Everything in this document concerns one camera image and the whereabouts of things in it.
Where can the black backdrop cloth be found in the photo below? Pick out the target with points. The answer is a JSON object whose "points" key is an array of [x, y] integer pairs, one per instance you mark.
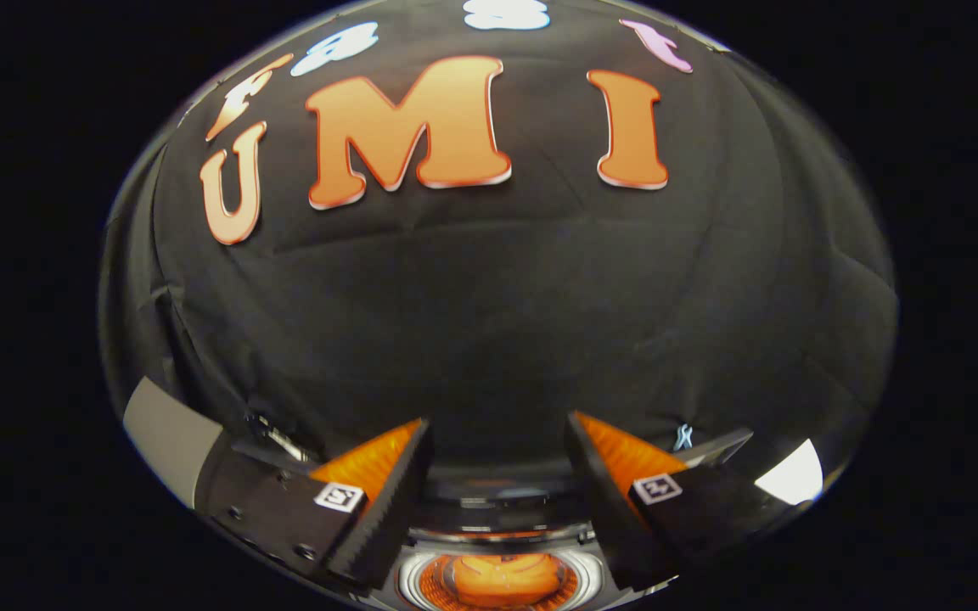
{"points": [[497, 322]]}

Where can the yellow orange shirt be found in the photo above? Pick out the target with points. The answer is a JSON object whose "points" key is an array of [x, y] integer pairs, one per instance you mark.
{"points": [[502, 581]]}

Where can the white flat panel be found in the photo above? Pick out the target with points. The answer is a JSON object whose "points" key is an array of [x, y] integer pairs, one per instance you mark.
{"points": [[790, 475]]}

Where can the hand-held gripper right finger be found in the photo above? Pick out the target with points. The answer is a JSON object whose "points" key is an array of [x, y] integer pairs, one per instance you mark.
{"points": [[604, 501]]}

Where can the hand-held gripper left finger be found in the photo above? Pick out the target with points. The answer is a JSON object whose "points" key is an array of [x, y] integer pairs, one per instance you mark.
{"points": [[387, 509]]}

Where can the small light blue clip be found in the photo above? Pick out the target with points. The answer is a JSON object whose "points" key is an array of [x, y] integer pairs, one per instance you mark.
{"points": [[682, 437]]}

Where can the black washing machine lid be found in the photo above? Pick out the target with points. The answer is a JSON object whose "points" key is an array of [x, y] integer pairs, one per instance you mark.
{"points": [[497, 488]]}

